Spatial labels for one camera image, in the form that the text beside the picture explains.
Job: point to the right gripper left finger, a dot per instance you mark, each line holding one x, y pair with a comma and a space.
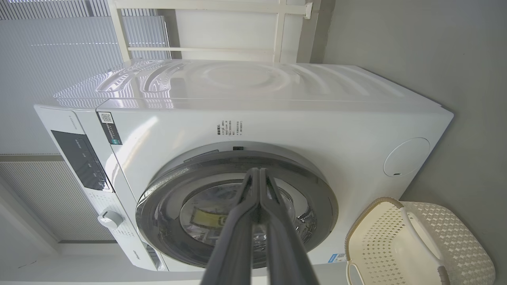
233, 245

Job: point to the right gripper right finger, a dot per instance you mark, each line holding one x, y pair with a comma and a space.
289, 245

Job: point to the dark grey glass washer door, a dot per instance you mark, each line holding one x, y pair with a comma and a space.
313, 190

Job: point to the cream perforated laundry basket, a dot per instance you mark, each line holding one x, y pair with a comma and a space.
380, 245

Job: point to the white front-load washing machine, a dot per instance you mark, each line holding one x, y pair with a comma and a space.
317, 130

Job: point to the blue energy label sticker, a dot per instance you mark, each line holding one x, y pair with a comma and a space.
336, 258

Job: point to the small printed text label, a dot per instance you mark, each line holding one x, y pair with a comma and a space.
229, 128

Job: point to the white washer dial knob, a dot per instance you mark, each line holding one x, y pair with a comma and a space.
109, 219

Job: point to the round white filter cover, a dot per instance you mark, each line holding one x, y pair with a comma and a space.
406, 157

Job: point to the dark QR code sticker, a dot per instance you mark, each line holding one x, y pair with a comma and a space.
110, 128

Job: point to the black washer control panel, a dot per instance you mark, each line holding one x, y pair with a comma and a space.
81, 160

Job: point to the white ribbed panel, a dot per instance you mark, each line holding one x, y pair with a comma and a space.
43, 198

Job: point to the white pleated window blind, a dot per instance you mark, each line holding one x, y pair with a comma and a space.
59, 71

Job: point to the white frame structure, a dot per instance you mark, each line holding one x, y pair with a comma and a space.
222, 6

